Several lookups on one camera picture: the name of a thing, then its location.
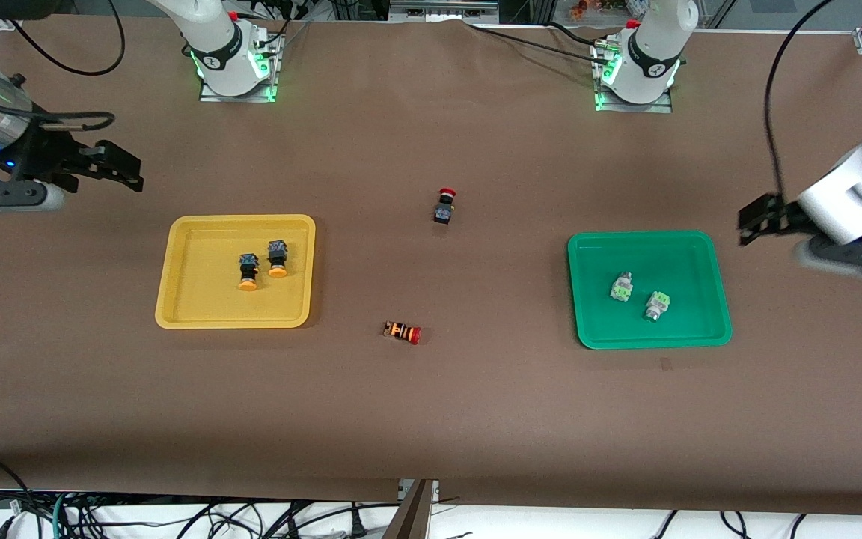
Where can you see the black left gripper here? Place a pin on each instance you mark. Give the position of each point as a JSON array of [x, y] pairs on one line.
[[781, 215]]

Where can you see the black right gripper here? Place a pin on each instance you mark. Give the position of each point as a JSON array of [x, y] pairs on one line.
[[43, 155]]

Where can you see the green push button grey body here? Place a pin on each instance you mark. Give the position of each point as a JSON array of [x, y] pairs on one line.
[[655, 305], [620, 287]]

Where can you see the yellow mushroom push button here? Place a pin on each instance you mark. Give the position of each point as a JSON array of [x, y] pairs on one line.
[[248, 271], [277, 258]]

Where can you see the yellow plastic tray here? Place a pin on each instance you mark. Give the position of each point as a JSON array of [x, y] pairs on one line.
[[199, 299]]

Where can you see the green plastic tray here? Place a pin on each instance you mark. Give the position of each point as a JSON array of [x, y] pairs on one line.
[[648, 329]]

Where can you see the red button blue black body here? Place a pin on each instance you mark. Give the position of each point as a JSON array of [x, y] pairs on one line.
[[444, 208]]

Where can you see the red button orange black body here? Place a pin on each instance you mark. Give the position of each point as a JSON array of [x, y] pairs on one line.
[[402, 332]]

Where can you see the brown table cover sheet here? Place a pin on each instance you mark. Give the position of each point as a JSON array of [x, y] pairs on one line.
[[431, 412]]

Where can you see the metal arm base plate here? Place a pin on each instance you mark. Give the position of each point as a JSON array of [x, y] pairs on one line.
[[266, 82], [663, 106]]

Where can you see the aluminium frame profile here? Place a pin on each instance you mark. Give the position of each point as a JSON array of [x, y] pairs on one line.
[[442, 9]]

